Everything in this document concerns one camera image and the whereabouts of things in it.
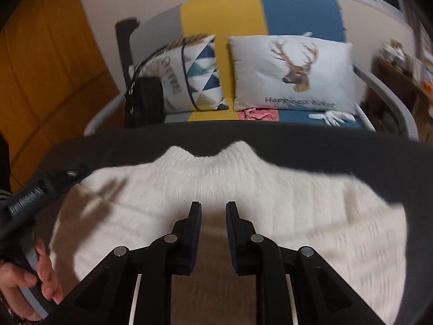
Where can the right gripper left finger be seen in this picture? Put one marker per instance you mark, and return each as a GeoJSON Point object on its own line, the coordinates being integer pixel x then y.
{"type": "Point", "coordinates": [185, 249]}

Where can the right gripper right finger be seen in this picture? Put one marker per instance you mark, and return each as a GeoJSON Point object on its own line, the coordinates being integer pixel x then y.
{"type": "Point", "coordinates": [239, 238]}

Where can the person's left hand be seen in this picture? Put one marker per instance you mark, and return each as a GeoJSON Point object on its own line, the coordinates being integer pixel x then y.
{"type": "Point", "coordinates": [13, 278]}

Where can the pink cloth on sofa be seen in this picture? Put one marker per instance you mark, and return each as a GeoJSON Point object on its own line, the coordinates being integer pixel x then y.
{"type": "Point", "coordinates": [254, 114]}

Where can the black handbag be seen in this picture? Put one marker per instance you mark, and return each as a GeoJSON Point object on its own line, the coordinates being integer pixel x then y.
{"type": "Point", "coordinates": [144, 103]}

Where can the wooden wardrobe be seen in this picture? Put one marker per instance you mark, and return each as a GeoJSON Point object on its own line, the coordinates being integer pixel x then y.
{"type": "Point", "coordinates": [53, 80]}

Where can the white glove on sofa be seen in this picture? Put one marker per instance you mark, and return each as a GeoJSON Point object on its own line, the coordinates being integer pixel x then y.
{"type": "Point", "coordinates": [333, 118]}

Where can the triangle pattern pillow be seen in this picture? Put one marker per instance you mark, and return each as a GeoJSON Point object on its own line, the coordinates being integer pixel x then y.
{"type": "Point", "coordinates": [188, 70]}

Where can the white deer print pillow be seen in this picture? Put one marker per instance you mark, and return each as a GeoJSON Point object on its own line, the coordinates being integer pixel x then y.
{"type": "Point", "coordinates": [292, 72]}

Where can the wooden side table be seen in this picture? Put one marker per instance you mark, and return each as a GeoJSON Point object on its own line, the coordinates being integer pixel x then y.
{"type": "Point", "coordinates": [409, 81]}

